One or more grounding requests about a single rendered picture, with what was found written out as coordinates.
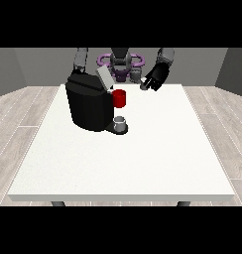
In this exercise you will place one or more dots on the small grey cup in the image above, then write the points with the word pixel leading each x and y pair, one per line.
pixel 120 123

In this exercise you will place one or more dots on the grey trunk with purple rings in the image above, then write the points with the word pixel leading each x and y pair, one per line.
pixel 119 64

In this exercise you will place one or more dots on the black coffee machine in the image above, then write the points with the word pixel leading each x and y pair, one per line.
pixel 86 102

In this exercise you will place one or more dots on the pale grey machine lid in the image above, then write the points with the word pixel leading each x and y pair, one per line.
pixel 104 76

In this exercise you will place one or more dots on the red pod holder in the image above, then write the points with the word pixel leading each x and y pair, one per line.
pixel 119 98

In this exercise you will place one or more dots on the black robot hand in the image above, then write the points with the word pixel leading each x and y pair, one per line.
pixel 78 70
pixel 160 74

